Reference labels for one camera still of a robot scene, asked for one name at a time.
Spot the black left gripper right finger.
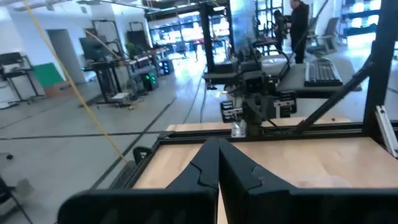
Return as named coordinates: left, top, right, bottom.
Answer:
left=219, top=138, right=398, bottom=224

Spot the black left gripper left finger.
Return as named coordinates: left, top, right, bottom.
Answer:
left=57, top=138, right=220, bottom=224

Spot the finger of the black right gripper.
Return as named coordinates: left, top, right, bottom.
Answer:
left=258, top=101, right=274, bottom=136
left=244, top=101, right=261, bottom=137

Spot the grey desk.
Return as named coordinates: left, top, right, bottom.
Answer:
left=275, top=62, right=363, bottom=99

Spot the black computer keyboard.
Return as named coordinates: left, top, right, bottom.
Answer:
left=303, top=57, right=343, bottom=88

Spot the black computer tower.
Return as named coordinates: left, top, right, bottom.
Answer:
left=160, top=58, right=175, bottom=75

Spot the computer tower with green lights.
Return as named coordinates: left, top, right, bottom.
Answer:
left=141, top=70, right=159, bottom=91

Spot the person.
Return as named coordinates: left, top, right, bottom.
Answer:
left=289, top=0, right=310, bottom=65
left=272, top=9, right=289, bottom=41

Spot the grey office chair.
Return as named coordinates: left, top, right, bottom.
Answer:
left=306, top=17, right=341, bottom=58

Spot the white floor box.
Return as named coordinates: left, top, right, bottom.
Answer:
left=111, top=92, right=131, bottom=105

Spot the silver aluminium extrusion piece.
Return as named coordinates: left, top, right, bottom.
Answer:
left=374, top=105, right=398, bottom=158

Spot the black standing desk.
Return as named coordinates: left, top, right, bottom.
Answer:
left=83, top=55, right=147, bottom=106

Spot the black monitor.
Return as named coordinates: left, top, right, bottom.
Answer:
left=79, top=36, right=106, bottom=62

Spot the green board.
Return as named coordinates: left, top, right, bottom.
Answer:
left=32, top=62, right=64, bottom=88

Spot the black equipment cart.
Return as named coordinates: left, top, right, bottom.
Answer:
left=0, top=52, right=43, bottom=105

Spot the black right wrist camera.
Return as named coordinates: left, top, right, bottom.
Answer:
left=242, top=70, right=266, bottom=94

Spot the black table edge frame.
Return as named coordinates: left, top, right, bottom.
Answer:
left=90, top=121, right=398, bottom=190

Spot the black corner bracket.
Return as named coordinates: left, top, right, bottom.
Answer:
left=132, top=146, right=154, bottom=165

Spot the black diagonal frame strut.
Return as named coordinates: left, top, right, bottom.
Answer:
left=294, top=60, right=374, bottom=133

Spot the black frame post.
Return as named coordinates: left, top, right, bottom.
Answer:
left=363, top=0, right=398, bottom=141

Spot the yellow hanging cable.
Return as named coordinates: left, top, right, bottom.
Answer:
left=22, top=0, right=128, bottom=164

